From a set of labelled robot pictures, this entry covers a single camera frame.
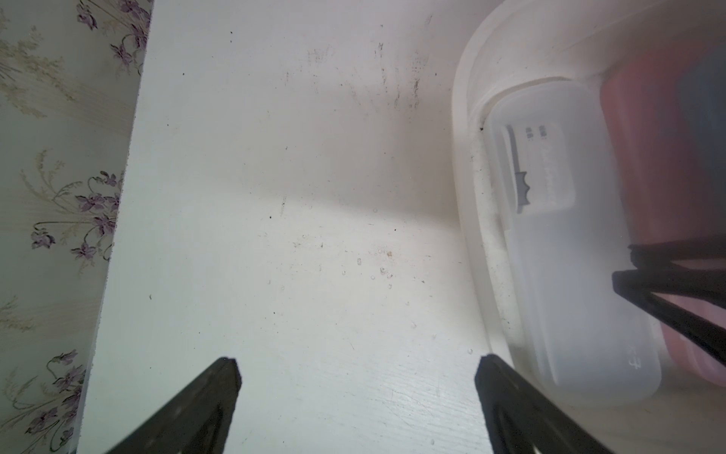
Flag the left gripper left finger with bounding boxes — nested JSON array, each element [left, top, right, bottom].
[[110, 358, 241, 454]]

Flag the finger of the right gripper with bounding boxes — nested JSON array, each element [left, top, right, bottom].
[[629, 235, 725, 269], [611, 267, 726, 367]]

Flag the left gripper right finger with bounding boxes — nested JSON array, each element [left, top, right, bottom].
[[475, 355, 610, 454]]

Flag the pink pencil case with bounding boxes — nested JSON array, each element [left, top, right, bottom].
[[597, 33, 726, 390]]

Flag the white plastic storage box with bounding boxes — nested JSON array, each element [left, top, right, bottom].
[[452, 1, 725, 453]]

